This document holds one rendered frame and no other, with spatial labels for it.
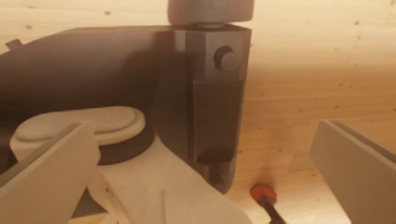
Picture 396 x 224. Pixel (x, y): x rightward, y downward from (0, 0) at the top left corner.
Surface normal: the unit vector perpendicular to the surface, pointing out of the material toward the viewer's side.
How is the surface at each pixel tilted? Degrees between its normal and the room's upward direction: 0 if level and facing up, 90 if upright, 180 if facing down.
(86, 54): 0
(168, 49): 0
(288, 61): 0
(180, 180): 90
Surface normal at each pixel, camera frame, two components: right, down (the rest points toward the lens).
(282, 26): 0.22, 0.47
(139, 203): 0.00, -0.88
